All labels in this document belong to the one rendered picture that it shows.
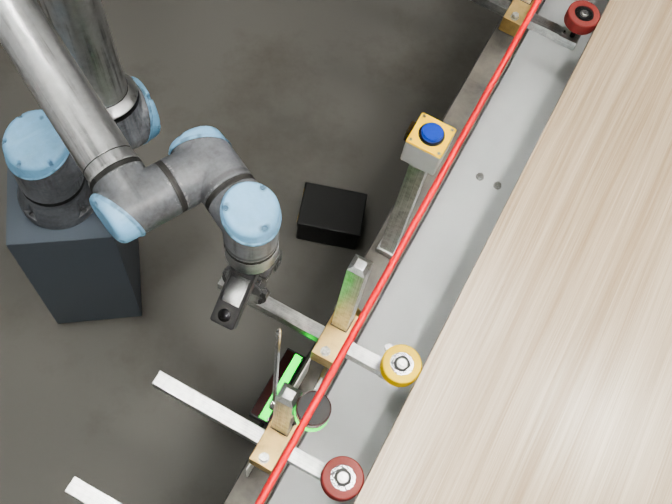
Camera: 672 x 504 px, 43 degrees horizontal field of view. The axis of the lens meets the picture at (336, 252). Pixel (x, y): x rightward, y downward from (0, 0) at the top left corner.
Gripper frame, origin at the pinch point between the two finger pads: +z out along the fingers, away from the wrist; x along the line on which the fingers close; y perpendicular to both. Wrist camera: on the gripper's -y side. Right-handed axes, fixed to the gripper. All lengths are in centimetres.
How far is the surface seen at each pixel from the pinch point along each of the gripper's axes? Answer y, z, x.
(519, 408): 9, 9, -56
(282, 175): 75, 99, 29
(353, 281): 8.5, -12.7, -17.1
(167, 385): -18.6, 12.8, 7.0
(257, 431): -18.2, 12.8, -12.8
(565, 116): 77, 9, -40
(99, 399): -16, 99, 40
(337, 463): -17.2, 8.2, -29.2
